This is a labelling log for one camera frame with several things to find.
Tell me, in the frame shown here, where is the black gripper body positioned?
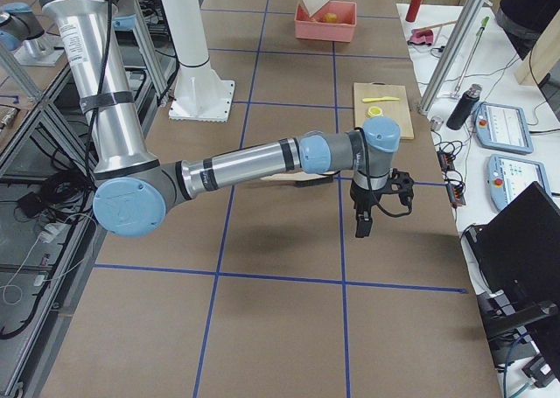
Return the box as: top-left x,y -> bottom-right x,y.
350,168 -> 414,217

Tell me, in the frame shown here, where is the beige hand brush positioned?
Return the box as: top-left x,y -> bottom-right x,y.
261,172 -> 334,187

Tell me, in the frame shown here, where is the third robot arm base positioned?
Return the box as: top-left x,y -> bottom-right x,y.
1,2 -> 65,66

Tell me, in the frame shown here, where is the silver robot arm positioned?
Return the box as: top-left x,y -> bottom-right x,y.
39,0 -> 414,238

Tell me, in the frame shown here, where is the pink plastic bin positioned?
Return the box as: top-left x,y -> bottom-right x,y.
294,0 -> 357,43

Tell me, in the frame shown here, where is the small metal cup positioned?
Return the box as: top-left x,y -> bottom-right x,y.
430,115 -> 444,132

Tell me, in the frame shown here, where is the yellow lemon slice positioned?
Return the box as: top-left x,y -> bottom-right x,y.
367,106 -> 383,117

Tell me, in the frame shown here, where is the yellow plastic knife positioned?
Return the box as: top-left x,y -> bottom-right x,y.
361,96 -> 401,103

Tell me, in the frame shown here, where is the bamboo cutting board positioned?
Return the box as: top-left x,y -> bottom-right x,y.
353,82 -> 415,140

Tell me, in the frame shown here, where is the black water bottle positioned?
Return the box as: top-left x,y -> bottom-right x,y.
445,83 -> 482,130

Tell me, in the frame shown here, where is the metal reacher grabber stick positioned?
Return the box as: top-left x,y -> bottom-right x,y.
450,16 -> 490,99

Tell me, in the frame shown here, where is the near teach pendant tablet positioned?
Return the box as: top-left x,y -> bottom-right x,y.
486,154 -> 551,211

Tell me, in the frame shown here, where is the teach pendant tablet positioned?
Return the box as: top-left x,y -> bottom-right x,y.
472,101 -> 534,155
486,154 -> 551,211

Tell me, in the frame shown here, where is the far teach pendant tablet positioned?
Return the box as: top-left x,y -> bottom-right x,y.
472,101 -> 534,155

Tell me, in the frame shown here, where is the black monitor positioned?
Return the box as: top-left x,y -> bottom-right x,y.
468,182 -> 559,376

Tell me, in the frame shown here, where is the pink cloth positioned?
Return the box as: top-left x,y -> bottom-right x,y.
407,28 -> 434,46

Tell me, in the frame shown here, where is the wooden stick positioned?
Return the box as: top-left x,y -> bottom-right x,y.
412,20 -> 458,32

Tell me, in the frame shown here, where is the brown toy potato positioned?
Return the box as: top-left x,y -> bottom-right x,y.
322,12 -> 338,24

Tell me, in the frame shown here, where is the red water bottle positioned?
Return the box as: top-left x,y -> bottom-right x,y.
405,0 -> 423,23

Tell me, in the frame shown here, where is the aluminium frame post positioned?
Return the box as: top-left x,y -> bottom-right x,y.
417,0 -> 485,115

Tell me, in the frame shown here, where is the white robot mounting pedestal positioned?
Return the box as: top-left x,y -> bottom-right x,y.
161,0 -> 235,122

